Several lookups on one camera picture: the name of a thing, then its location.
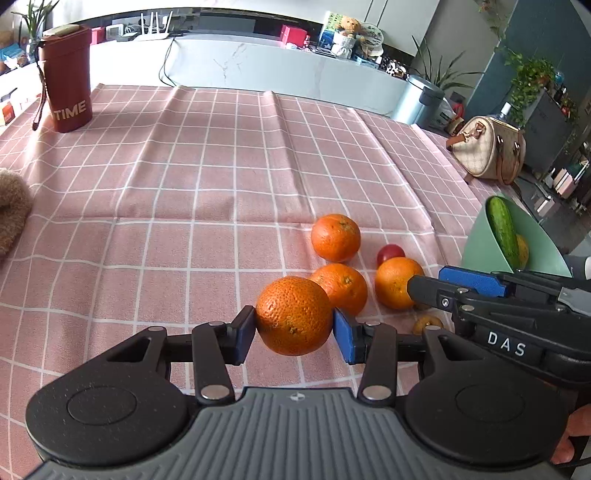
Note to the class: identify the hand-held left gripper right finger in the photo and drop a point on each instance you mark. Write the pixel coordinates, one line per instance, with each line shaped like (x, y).
(346, 339)

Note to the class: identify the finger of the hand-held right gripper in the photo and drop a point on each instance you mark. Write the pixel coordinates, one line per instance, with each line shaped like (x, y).
(429, 293)
(471, 279)

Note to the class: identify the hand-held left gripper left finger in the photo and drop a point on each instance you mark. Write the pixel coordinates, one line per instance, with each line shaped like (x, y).
(241, 337)

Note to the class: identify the small yellow loquat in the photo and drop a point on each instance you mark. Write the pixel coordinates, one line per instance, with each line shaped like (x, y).
(425, 325)

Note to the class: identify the orange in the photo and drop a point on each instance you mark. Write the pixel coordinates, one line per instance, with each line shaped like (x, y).
(345, 285)
(293, 316)
(393, 284)
(335, 237)

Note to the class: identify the red cherry tomato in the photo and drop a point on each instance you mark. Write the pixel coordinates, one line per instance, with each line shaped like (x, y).
(391, 254)

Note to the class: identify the green bowl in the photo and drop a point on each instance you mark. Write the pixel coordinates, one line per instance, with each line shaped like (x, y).
(545, 256)

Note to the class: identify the person's right hand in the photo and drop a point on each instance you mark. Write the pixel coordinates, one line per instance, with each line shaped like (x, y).
(577, 434)

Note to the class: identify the green cucumber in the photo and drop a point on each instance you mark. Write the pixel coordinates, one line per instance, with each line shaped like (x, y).
(503, 233)

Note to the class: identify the yellow pear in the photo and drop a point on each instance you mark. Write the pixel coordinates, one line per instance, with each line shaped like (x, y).
(523, 251)

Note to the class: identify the beige patterned handbag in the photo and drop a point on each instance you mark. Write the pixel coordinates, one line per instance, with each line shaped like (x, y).
(487, 152)

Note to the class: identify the pink checked tablecloth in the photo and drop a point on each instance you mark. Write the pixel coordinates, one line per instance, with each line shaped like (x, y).
(184, 184)

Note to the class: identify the grey dresser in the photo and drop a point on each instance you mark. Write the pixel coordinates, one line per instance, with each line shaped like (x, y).
(549, 129)

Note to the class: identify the grey pedal bin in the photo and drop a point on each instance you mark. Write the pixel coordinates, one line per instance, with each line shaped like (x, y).
(420, 104)

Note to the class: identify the trailing green potted plant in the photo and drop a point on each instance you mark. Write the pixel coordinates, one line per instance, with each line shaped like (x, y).
(531, 83)

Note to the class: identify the long leaf potted plant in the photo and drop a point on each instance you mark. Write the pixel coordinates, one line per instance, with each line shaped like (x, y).
(443, 69)

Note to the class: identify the black and white figurine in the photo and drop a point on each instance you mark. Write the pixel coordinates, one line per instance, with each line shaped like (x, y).
(395, 69)

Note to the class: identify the beige knit hat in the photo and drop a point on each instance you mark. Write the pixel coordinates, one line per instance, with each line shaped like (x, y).
(11, 212)

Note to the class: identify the hanging vine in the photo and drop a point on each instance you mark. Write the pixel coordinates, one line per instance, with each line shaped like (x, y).
(494, 18)

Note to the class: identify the decorative painted plate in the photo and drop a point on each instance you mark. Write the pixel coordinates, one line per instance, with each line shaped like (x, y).
(371, 37)

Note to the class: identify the white marble cabinet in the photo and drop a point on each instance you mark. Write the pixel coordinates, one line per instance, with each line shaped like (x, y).
(277, 69)

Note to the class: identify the brown teddy bear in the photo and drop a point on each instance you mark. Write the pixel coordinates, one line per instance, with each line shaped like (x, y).
(348, 25)

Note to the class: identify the picture card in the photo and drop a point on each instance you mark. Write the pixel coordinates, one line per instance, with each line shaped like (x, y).
(330, 27)

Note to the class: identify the white router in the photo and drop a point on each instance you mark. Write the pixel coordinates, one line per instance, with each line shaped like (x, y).
(152, 36)

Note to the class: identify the small white clock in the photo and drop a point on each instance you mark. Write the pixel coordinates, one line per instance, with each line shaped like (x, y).
(113, 32)

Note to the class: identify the red tissue box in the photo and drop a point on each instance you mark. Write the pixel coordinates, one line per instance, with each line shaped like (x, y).
(98, 35)

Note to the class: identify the orchid leaf potted plant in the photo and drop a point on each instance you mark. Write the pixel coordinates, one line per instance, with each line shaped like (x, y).
(37, 18)

